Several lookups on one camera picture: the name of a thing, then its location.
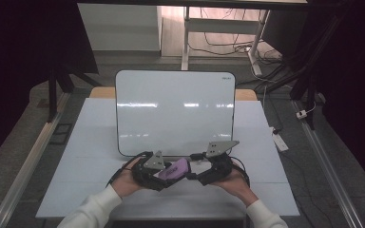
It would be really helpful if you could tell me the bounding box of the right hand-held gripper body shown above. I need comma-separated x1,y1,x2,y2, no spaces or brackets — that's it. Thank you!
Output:
198,140,240,187

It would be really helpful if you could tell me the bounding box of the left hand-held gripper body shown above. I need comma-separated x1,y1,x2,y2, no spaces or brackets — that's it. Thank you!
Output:
131,150,173,192

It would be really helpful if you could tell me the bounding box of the purple and black whiteboard eraser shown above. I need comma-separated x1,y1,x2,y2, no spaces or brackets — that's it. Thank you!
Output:
157,157,192,181

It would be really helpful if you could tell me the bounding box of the white whiteboard with black frame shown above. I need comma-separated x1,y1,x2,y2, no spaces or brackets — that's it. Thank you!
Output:
114,69,237,159

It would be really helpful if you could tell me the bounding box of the person's left hand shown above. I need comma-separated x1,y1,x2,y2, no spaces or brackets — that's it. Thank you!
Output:
110,157,147,200

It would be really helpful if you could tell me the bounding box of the person's right hand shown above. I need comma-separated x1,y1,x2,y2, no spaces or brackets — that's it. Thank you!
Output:
216,161,259,207

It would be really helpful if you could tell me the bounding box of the white power strip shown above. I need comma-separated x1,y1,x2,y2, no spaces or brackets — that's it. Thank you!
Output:
268,126,290,153

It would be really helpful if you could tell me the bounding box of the wooden table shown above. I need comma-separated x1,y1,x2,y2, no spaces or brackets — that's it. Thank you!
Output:
89,86,259,102

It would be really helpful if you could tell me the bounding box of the black metal stand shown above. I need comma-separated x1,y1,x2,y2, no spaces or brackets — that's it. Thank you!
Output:
255,12,350,131
46,61,104,124

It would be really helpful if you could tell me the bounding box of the black curtain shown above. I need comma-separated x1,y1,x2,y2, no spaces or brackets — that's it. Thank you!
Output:
0,0,100,174
293,0,365,194

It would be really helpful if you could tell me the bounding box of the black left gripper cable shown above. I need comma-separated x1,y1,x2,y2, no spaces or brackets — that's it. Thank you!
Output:
106,150,155,188

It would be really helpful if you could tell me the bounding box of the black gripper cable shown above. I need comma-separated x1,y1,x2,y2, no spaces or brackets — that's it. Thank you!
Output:
228,156,252,188
106,150,155,188

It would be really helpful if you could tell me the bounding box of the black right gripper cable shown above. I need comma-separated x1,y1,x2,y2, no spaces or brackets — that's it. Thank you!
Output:
228,156,252,188

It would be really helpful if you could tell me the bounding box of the aluminium floor rail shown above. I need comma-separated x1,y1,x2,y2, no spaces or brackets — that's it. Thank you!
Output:
0,91,74,228
290,99,365,228

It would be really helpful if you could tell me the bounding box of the tangle of black floor cables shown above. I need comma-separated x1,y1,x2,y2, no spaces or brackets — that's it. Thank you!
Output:
188,7,284,66

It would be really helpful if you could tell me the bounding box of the white metal desk frame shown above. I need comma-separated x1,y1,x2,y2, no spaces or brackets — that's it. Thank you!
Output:
181,6,271,77

